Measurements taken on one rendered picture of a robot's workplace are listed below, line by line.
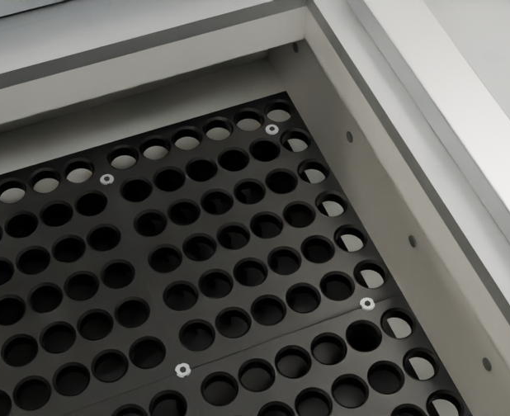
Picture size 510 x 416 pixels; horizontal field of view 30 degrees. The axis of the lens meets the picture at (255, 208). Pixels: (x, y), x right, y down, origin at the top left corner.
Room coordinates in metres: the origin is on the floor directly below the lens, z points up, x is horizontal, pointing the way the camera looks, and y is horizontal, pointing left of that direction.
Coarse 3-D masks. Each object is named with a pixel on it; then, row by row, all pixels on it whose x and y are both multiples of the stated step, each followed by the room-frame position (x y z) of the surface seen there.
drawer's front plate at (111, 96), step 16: (224, 64) 0.36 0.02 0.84; (240, 64) 0.37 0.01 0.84; (160, 80) 0.35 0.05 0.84; (176, 80) 0.35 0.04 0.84; (112, 96) 0.34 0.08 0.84; (128, 96) 0.34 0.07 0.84; (48, 112) 0.32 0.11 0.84; (64, 112) 0.33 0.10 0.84; (0, 128) 0.31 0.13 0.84; (16, 128) 0.32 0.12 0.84
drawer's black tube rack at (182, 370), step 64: (64, 192) 0.23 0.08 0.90; (128, 192) 0.25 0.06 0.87; (192, 192) 0.23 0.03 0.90; (256, 192) 0.26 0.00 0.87; (320, 192) 0.23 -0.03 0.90; (0, 256) 0.20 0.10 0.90; (64, 256) 0.22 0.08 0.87; (128, 256) 0.20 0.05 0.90; (192, 256) 0.22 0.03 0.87; (256, 256) 0.20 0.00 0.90; (320, 256) 0.22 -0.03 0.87; (0, 320) 0.19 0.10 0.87; (64, 320) 0.17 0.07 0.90; (128, 320) 0.19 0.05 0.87; (192, 320) 0.17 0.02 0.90; (256, 320) 0.17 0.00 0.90; (320, 320) 0.17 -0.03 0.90; (384, 320) 0.18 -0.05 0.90; (0, 384) 0.14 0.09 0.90; (64, 384) 0.16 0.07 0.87; (128, 384) 0.15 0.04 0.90; (192, 384) 0.15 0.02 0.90; (256, 384) 0.16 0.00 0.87; (320, 384) 0.15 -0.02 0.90; (384, 384) 0.16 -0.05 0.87; (448, 384) 0.15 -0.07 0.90
